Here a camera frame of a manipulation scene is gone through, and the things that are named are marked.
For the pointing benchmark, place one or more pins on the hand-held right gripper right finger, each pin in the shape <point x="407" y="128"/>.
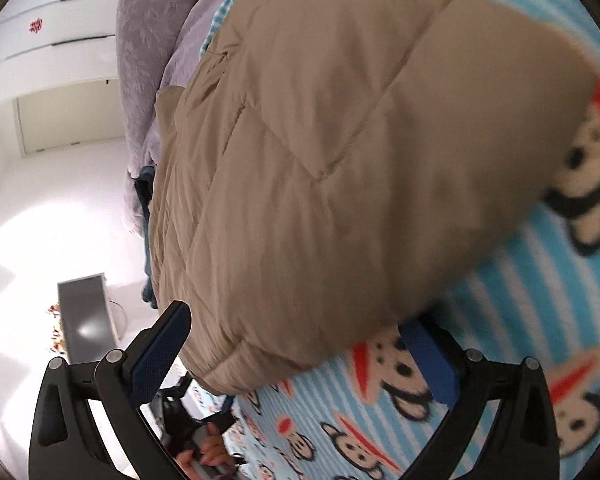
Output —
<point x="435" y="365"/>

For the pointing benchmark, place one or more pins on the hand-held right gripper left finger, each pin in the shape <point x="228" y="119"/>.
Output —
<point x="155" y="355"/>

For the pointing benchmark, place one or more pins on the tan puffer jacket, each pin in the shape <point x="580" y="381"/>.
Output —
<point x="330" y="160"/>

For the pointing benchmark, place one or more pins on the person's left hand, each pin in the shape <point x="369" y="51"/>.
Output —
<point x="210" y="452"/>

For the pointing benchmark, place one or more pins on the flat screen television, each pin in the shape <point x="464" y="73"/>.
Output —
<point x="87" y="315"/>

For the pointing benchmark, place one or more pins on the red flower ornaments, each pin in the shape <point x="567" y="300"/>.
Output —
<point x="56" y="340"/>

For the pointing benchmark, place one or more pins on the monkey printed striped blanket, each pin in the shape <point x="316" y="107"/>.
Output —
<point x="520" y="310"/>

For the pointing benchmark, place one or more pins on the blue jeans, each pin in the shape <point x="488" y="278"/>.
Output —
<point x="145" y="220"/>

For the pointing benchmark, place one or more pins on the white door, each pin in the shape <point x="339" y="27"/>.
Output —
<point x="70" y="120"/>

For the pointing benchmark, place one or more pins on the purple quilted duvet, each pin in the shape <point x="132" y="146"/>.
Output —
<point x="150" y="60"/>

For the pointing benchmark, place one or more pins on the white wardrobe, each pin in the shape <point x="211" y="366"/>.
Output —
<point x="55" y="60"/>

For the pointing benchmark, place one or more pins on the red wardrobe sticker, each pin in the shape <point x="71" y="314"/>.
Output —
<point x="35" y="24"/>

